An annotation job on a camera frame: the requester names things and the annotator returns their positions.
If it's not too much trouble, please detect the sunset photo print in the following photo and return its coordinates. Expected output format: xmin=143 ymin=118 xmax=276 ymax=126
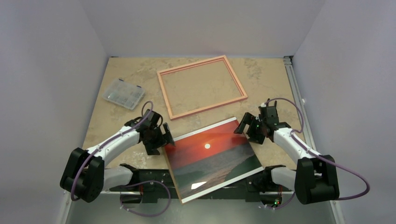
xmin=164 ymin=117 xmax=263 ymax=196

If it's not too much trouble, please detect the pink wooden picture frame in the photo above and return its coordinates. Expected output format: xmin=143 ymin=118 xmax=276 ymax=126
xmin=157 ymin=55 xmax=248 ymax=120

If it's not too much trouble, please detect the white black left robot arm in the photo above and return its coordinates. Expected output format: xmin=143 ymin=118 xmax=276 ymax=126
xmin=59 ymin=109 xmax=175 ymax=203

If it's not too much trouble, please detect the clear plastic organizer box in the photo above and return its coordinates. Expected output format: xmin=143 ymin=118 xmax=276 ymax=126
xmin=102 ymin=78 xmax=145 ymax=110

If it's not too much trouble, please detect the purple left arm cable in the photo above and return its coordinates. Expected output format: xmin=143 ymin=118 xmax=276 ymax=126
xmin=70 ymin=100 xmax=171 ymax=217

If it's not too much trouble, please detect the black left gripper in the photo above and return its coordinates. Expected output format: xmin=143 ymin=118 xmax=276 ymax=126
xmin=143 ymin=123 xmax=174 ymax=155

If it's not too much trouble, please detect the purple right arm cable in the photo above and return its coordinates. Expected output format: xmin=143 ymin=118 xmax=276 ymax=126
xmin=258 ymin=98 xmax=371 ymax=211

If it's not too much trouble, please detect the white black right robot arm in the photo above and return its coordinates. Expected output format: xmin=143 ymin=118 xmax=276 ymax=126
xmin=234 ymin=103 xmax=339 ymax=204

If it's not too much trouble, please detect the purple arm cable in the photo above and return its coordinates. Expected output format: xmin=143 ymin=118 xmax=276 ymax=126
xmin=258 ymin=98 xmax=371 ymax=211
xmin=70 ymin=100 xmax=171 ymax=217

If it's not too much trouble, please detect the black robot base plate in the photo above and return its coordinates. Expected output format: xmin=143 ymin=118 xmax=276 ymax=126
xmin=110 ymin=168 xmax=293 ymax=205

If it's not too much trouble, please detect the aluminium rail frame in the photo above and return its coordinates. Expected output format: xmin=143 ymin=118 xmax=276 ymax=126
xmin=57 ymin=57 xmax=345 ymax=224

